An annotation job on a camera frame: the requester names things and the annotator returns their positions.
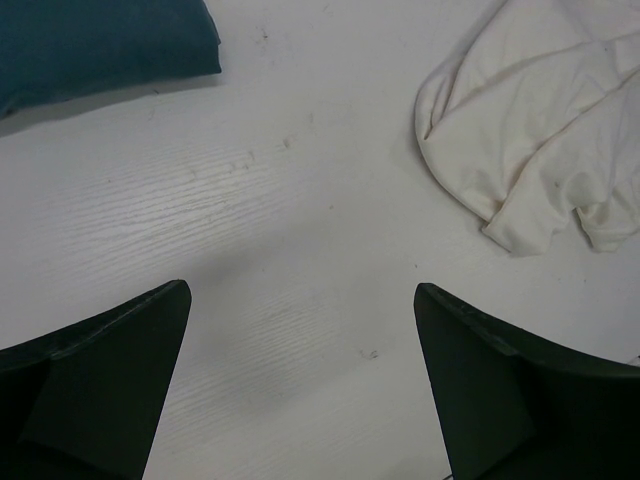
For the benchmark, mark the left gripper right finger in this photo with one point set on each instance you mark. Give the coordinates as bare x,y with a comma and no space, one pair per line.
513,405

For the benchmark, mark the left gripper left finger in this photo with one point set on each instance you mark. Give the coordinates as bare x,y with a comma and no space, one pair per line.
84,401

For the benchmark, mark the white t shirt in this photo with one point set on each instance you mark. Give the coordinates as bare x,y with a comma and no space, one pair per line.
536,123

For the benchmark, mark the folded teal t shirt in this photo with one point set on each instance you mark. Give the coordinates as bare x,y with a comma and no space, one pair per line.
55,51

